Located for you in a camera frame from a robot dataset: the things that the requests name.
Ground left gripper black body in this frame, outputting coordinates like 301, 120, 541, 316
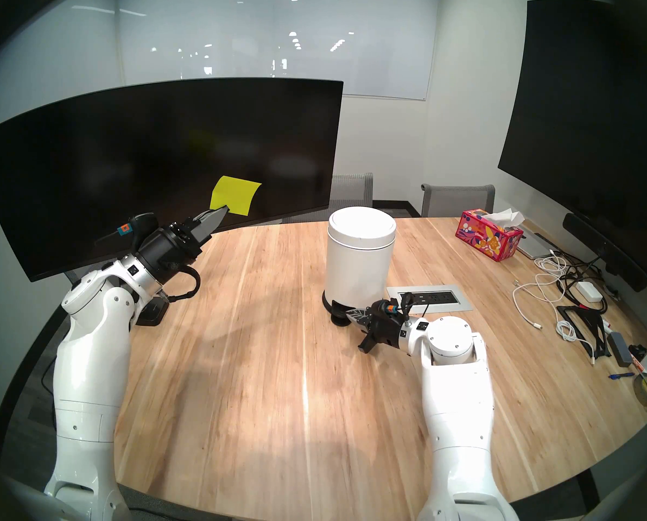
134, 221, 205, 284

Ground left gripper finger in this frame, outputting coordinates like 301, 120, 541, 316
196, 206, 231, 239
185, 205, 226, 228

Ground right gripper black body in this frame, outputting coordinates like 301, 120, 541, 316
367, 303, 411, 355

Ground yellow sticky note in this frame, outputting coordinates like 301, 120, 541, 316
210, 175, 263, 218

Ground white pedal trash can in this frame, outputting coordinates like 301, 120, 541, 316
322, 206, 397, 326

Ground curved black computer monitor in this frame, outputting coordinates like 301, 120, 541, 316
0, 78, 344, 283

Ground silver table outlet panel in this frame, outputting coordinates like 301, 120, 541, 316
386, 285, 473, 314

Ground grey mesh office chair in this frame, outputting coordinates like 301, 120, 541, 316
331, 173, 374, 208
421, 183, 496, 218

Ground red patterned tissue box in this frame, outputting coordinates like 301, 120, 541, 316
455, 208, 525, 263

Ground silver laptop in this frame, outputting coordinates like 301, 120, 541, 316
516, 230, 559, 260

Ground black folding laptop stand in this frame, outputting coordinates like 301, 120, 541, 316
556, 304, 613, 359

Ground white glass whiteboard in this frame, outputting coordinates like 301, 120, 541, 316
116, 0, 438, 101

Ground grey adapter block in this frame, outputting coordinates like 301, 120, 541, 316
607, 332, 633, 366

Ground black video sound bar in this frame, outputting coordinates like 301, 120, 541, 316
562, 213, 647, 293

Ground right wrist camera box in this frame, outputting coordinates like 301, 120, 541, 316
380, 292, 417, 323

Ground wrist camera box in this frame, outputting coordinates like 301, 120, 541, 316
380, 292, 417, 323
96, 212, 158, 247

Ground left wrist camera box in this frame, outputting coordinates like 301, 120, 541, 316
96, 212, 158, 247

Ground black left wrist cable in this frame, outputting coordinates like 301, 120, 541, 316
163, 266, 201, 304

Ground white charging cable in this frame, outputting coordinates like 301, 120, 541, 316
512, 254, 597, 366

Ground black floor power cable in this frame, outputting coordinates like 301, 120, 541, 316
40, 357, 64, 423

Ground black tangled cables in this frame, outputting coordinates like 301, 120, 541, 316
556, 254, 611, 315

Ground large black wall television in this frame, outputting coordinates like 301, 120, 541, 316
497, 0, 647, 288

